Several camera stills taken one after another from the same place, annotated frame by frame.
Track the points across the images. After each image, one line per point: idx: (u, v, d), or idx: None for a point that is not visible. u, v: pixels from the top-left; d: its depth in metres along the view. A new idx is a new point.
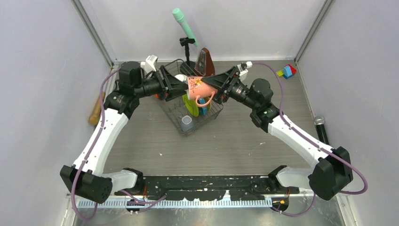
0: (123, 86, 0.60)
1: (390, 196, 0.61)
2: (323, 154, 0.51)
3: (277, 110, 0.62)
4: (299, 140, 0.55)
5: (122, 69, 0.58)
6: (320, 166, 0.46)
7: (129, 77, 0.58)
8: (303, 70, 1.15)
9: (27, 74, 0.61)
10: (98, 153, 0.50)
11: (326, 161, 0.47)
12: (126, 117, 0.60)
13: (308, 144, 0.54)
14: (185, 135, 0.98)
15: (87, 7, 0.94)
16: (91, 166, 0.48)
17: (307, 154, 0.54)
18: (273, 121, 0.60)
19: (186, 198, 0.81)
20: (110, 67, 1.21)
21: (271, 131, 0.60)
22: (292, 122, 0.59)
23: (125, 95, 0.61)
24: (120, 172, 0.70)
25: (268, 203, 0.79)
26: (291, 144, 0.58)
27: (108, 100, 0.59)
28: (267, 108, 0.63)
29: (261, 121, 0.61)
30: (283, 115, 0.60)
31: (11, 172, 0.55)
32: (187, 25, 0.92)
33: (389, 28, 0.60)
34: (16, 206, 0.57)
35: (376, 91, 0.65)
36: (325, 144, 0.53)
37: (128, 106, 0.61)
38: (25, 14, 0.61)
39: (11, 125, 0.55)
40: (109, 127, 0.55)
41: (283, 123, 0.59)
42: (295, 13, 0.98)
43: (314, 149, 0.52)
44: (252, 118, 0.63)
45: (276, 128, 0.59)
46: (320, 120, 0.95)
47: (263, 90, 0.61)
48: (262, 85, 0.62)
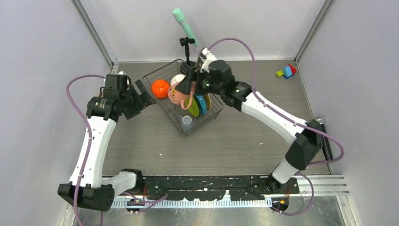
0: (109, 92, 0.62)
1: (390, 197, 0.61)
2: (299, 129, 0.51)
3: (245, 85, 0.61)
4: (275, 117, 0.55)
5: (107, 76, 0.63)
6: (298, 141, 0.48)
7: (116, 82, 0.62)
8: (303, 70, 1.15)
9: (27, 74, 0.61)
10: (92, 165, 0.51)
11: (302, 135, 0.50)
12: (113, 120, 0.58)
13: (284, 120, 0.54)
14: (185, 135, 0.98)
15: (87, 7, 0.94)
16: (88, 180, 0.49)
17: (282, 130, 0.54)
18: (246, 100, 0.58)
19: (186, 198, 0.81)
20: (110, 67, 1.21)
21: (246, 110, 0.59)
22: (266, 99, 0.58)
23: (107, 99, 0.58)
24: (119, 174, 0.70)
25: (268, 203, 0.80)
26: (267, 122, 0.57)
27: (91, 108, 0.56)
28: (236, 87, 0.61)
29: (234, 100, 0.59)
30: (255, 92, 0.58)
31: (11, 173, 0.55)
32: (187, 25, 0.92)
33: (389, 28, 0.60)
34: (16, 206, 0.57)
35: (376, 91, 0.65)
36: (298, 118, 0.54)
37: (113, 109, 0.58)
38: (25, 14, 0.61)
39: (11, 125, 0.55)
40: (98, 136, 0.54)
41: (258, 101, 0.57)
42: (295, 13, 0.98)
43: (289, 125, 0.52)
44: (225, 100, 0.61)
45: (251, 107, 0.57)
46: (321, 120, 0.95)
47: (219, 67, 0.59)
48: (217, 63, 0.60)
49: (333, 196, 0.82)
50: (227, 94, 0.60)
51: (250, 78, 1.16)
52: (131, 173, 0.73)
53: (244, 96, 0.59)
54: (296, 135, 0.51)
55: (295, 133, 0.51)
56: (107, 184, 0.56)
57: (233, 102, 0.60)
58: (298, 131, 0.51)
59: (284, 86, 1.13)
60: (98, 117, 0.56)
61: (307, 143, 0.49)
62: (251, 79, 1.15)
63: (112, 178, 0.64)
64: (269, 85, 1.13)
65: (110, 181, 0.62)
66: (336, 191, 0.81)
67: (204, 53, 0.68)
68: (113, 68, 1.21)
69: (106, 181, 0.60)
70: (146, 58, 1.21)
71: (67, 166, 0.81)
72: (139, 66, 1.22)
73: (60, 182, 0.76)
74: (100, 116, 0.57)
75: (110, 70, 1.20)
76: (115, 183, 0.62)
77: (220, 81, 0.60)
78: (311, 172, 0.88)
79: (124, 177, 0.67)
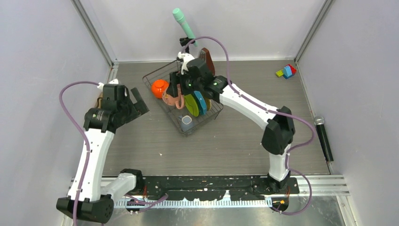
0: (107, 102, 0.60)
1: (390, 196, 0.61)
2: (270, 115, 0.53)
3: (224, 79, 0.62)
4: (248, 105, 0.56)
5: (106, 86, 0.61)
6: (269, 127, 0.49)
7: (114, 92, 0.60)
8: (303, 70, 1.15)
9: (27, 74, 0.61)
10: (91, 178, 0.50)
11: (273, 121, 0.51)
12: (111, 132, 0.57)
13: (257, 108, 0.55)
14: (185, 135, 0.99)
15: (87, 7, 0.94)
16: (87, 193, 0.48)
17: (256, 117, 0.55)
18: (222, 92, 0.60)
19: (186, 198, 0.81)
20: (110, 67, 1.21)
21: (223, 101, 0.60)
22: (242, 90, 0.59)
23: (105, 110, 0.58)
24: (118, 178, 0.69)
25: (268, 203, 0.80)
26: (243, 111, 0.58)
27: (89, 119, 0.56)
28: (215, 81, 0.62)
29: (212, 93, 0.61)
30: (231, 84, 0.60)
31: (11, 173, 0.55)
32: (187, 25, 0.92)
33: (389, 27, 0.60)
34: (16, 206, 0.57)
35: (376, 91, 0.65)
36: (271, 106, 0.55)
37: (111, 120, 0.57)
38: (25, 14, 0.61)
39: (10, 125, 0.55)
40: (96, 149, 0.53)
41: (233, 92, 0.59)
42: (295, 13, 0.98)
43: (262, 113, 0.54)
44: (206, 94, 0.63)
45: (226, 98, 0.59)
46: (321, 120, 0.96)
47: (195, 63, 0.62)
48: (194, 60, 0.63)
49: (333, 196, 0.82)
50: (206, 88, 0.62)
51: (250, 78, 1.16)
52: (131, 175, 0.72)
53: (221, 88, 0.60)
54: (267, 121, 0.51)
55: (267, 119, 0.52)
56: (106, 196, 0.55)
57: (212, 95, 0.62)
58: (270, 117, 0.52)
59: (284, 86, 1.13)
60: (95, 129, 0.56)
61: (278, 128, 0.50)
62: (251, 79, 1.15)
63: (111, 186, 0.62)
64: (269, 85, 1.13)
65: (109, 189, 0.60)
66: (336, 191, 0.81)
67: (179, 56, 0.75)
68: (113, 68, 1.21)
69: (105, 191, 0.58)
70: (146, 58, 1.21)
71: (67, 166, 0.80)
72: (139, 66, 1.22)
73: (59, 182, 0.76)
74: (98, 128, 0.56)
75: (110, 70, 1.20)
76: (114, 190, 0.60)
77: (198, 76, 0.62)
78: (311, 172, 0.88)
79: (123, 182, 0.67)
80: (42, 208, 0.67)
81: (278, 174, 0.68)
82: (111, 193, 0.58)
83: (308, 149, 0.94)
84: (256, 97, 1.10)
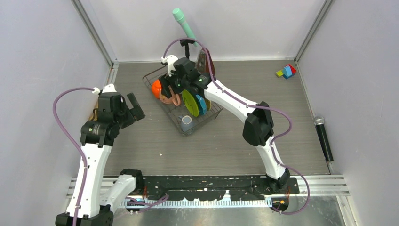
0: (103, 113, 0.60)
1: (390, 196, 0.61)
2: (250, 109, 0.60)
3: (207, 75, 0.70)
4: (230, 100, 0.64)
5: (100, 97, 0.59)
6: (248, 121, 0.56)
7: (109, 104, 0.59)
8: (303, 70, 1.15)
9: (27, 74, 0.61)
10: (89, 194, 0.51)
11: (252, 115, 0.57)
12: (108, 145, 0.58)
13: (238, 103, 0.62)
14: (185, 135, 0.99)
15: (87, 7, 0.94)
16: (85, 210, 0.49)
17: (237, 111, 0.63)
18: (207, 87, 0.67)
19: (186, 198, 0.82)
20: (110, 67, 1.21)
21: (208, 96, 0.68)
22: (224, 86, 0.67)
23: (101, 124, 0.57)
24: (117, 182, 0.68)
25: (268, 203, 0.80)
26: (226, 106, 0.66)
27: (85, 134, 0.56)
28: (200, 77, 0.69)
29: (198, 88, 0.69)
30: (214, 81, 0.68)
31: (11, 173, 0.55)
32: (187, 25, 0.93)
33: (389, 28, 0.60)
34: (16, 206, 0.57)
35: (376, 91, 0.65)
36: (250, 101, 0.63)
37: (107, 134, 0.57)
38: (25, 14, 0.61)
39: (10, 125, 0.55)
40: (93, 165, 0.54)
41: (217, 88, 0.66)
42: (295, 13, 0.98)
43: (242, 107, 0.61)
44: (192, 89, 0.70)
45: (211, 93, 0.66)
46: (320, 120, 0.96)
47: (181, 62, 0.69)
48: (179, 60, 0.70)
49: (333, 196, 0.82)
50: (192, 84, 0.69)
51: (250, 78, 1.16)
52: (131, 178, 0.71)
53: (206, 84, 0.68)
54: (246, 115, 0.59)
55: (246, 113, 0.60)
56: (106, 207, 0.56)
57: (198, 91, 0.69)
58: (249, 111, 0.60)
59: (284, 86, 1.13)
60: (92, 143, 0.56)
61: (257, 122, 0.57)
62: (251, 79, 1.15)
63: (111, 193, 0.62)
64: (269, 85, 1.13)
65: (108, 197, 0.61)
66: (336, 191, 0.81)
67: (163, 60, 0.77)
68: (113, 68, 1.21)
69: (104, 201, 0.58)
70: (146, 58, 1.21)
71: (67, 166, 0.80)
72: (139, 66, 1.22)
73: (59, 182, 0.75)
74: (94, 141, 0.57)
75: (110, 70, 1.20)
76: (113, 200, 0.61)
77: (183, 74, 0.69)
78: (311, 172, 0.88)
79: (122, 188, 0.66)
80: (42, 208, 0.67)
81: (273, 172, 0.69)
82: (110, 204, 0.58)
83: (308, 149, 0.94)
84: (255, 97, 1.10)
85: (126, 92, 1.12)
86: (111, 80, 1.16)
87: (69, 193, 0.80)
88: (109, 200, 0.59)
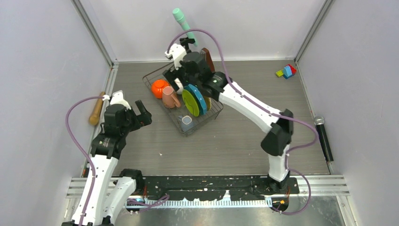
0: (109, 128, 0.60)
1: (390, 197, 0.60)
2: (274, 118, 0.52)
3: (222, 75, 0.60)
4: (251, 107, 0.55)
5: (106, 113, 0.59)
6: (272, 131, 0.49)
7: (115, 119, 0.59)
8: (303, 70, 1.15)
9: (27, 74, 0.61)
10: (95, 202, 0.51)
11: (275, 125, 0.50)
12: (116, 158, 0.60)
13: (259, 110, 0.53)
14: (185, 135, 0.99)
15: (88, 7, 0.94)
16: (91, 218, 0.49)
17: (258, 120, 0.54)
18: (223, 90, 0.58)
19: (186, 198, 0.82)
20: (110, 67, 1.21)
21: (223, 100, 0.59)
22: (243, 90, 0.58)
23: (111, 137, 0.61)
24: (116, 188, 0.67)
25: (268, 203, 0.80)
26: (243, 112, 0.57)
27: (96, 146, 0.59)
28: (214, 77, 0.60)
29: (212, 90, 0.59)
30: (231, 82, 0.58)
31: (11, 174, 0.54)
32: (187, 25, 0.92)
33: (389, 27, 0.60)
34: (17, 206, 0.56)
35: (376, 90, 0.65)
36: (274, 108, 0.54)
37: (116, 147, 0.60)
38: (25, 15, 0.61)
39: (10, 125, 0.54)
40: (100, 174, 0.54)
41: (235, 92, 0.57)
42: (295, 13, 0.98)
43: (265, 116, 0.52)
44: (203, 90, 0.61)
45: (227, 97, 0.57)
46: (320, 120, 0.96)
47: (193, 58, 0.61)
48: (192, 55, 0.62)
49: (333, 196, 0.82)
50: (204, 85, 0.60)
51: (250, 78, 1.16)
52: (131, 181, 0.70)
53: (223, 87, 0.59)
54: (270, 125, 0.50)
55: (270, 123, 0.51)
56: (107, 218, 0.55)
57: (211, 92, 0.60)
58: (274, 120, 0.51)
59: (284, 86, 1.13)
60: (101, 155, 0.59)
61: (282, 132, 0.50)
62: (251, 79, 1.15)
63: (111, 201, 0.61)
64: (269, 85, 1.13)
65: (109, 206, 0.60)
66: (336, 191, 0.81)
67: (168, 54, 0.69)
68: (113, 68, 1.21)
69: (104, 212, 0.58)
70: (145, 58, 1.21)
71: (67, 166, 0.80)
72: (139, 66, 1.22)
73: (59, 182, 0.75)
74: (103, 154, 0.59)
75: (110, 70, 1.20)
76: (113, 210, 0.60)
77: (195, 72, 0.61)
78: (311, 172, 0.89)
79: (122, 195, 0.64)
80: (43, 208, 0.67)
81: (278, 175, 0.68)
82: (110, 214, 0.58)
83: (309, 149, 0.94)
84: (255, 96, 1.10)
85: (126, 92, 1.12)
86: (111, 80, 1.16)
87: (69, 193, 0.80)
88: (109, 211, 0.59)
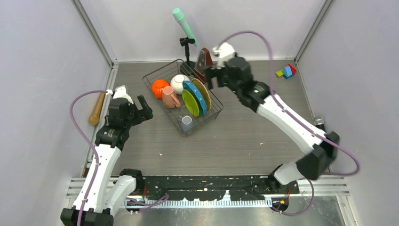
0: (113, 121, 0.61)
1: (390, 197, 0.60)
2: (317, 140, 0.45)
3: (265, 85, 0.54)
4: (292, 124, 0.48)
5: (110, 105, 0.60)
6: (315, 153, 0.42)
7: (119, 111, 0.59)
8: (303, 70, 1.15)
9: (27, 74, 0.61)
10: (97, 189, 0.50)
11: (318, 148, 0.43)
12: (119, 149, 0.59)
13: (302, 129, 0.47)
14: (185, 135, 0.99)
15: (87, 7, 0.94)
16: (91, 204, 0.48)
17: (299, 139, 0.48)
18: (264, 101, 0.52)
19: (186, 198, 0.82)
20: (110, 67, 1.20)
21: (261, 112, 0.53)
22: (286, 104, 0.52)
23: (115, 129, 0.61)
24: (117, 185, 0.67)
25: (268, 203, 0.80)
26: (283, 128, 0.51)
27: (100, 136, 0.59)
28: (257, 87, 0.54)
29: (251, 100, 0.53)
30: (274, 95, 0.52)
31: (11, 174, 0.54)
32: (187, 25, 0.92)
33: (389, 27, 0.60)
34: (17, 206, 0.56)
35: (376, 90, 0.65)
36: (318, 128, 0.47)
37: (120, 138, 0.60)
38: (25, 15, 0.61)
39: (10, 125, 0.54)
40: (104, 163, 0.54)
41: (276, 105, 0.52)
42: (295, 13, 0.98)
43: (308, 135, 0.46)
44: (240, 99, 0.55)
45: (267, 110, 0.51)
46: (321, 120, 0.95)
47: (239, 63, 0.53)
48: (237, 60, 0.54)
49: (333, 196, 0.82)
50: (244, 94, 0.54)
51: None
52: (131, 179, 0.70)
53: (264, 99, 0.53)
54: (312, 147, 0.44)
55: (313, 144, 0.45)
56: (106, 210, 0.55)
57: (250, 103, 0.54)
58: (317, 142, 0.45)
59: (284, 86, 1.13)
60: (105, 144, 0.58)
61: (324, 157, 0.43)
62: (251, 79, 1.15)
63: (111, 196, 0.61)
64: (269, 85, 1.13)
65: (109, 200, 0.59)
66: (336, 191, 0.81)
67: (215, 51, 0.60)
68: (113, 68, 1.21)
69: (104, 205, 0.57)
70: (145, 58, 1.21)
71: (67, 166, 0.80)
72: (139, 66, 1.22)
73: (59, 182, 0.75)
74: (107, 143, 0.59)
75: (110, 70, 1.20)
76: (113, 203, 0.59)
77: (238, 78, 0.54)
78: None
79: (122, 191, 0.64)
80: (43, 208, 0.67)
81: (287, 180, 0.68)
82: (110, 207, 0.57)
83: None
84: None
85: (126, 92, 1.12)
86: (111, 80, 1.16)
87: (69, 193, 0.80)
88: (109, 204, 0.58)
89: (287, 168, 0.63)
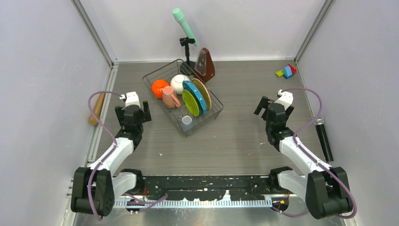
0: (128, 125, 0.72)
1: (390, 197, 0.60)
2: (319, 168, 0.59)
3: (291, 131, 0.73)
4: (301, 155, 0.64)
5: (126, 113, 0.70)
6: (311, 175, 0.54)
7: (132, 119, 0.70)
8: (303, 70, 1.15)
9: (27, 74, 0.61)
10: (111, 159, 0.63)
11: (319, 174, 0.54)
12: (132, 148, 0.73)
13: (308, 159, 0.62)
14: (185, 135, 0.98)
15: (87, 7, 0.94)
16: (106, 166, 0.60)
17: (306, 167, 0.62)
18: (284, 138, 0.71)
19: (186, 198, 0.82)
20: (110, 67, 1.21)
21: (282, 149, 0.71)
22: (301, 142, 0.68)
23: (131, 132, 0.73)
24: (119, 176, 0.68)
25: (268, 203, 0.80)
26: (295, 159, 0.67)
27: (119, 134, 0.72)
28: (283, 130, 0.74)
29: (275, 139, 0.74)
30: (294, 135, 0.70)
31: (11, 173, 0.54)
32: (187, 25, 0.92)
33: (389, 27, 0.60)
34: (16, 206, 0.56)
35: (376, 90, 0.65)
36: (324, 162, 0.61)
37: (135, 140, 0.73)
38: (25, 14, 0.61)
39: (10, 125, 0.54)
40: (121, 146, 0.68)
41: (292, 141, 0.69)
42: (295, 13, 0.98)
43: (312, 165, 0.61)
44: (269, 136, 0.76)
45: (285, 144, 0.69)
46: (320, 120, 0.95)
47: (277, 108, 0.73)
48: (276, 106, 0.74)
49: None
50: (272, 132, 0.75)
51: (250, 78, 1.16)
52: (131, 174, 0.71)
53: (285, 136, 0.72)
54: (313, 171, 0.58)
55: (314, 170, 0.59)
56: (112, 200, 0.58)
57: (275, 141, 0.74)
58: (317, 170, 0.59)
59: (284, 86, 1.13)
60: (123, 138, 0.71)
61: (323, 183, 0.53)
62: (251, 79, 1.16)
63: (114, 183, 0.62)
64: (269, 85, 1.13)
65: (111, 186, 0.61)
66: None
67: (279, 93, 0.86)
68: (113, 68, 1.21)
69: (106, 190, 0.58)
70: (145, 58, 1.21)
71: (67, 166, 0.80)
72: (139, 66, 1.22)
73: (59, 182, 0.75)
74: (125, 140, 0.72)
75: (110, 70, 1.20)
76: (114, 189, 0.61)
77: (272, 119, 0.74)
78: None
79: (123, 181, 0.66)
80: (42, 208, 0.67)
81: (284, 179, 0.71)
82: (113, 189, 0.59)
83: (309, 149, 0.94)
84: (255, 96, 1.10)
85: (126, 92, 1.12)
86: (111, 80, 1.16)
87: (69, 193, 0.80)
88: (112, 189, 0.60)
89: (292, 178, 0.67)
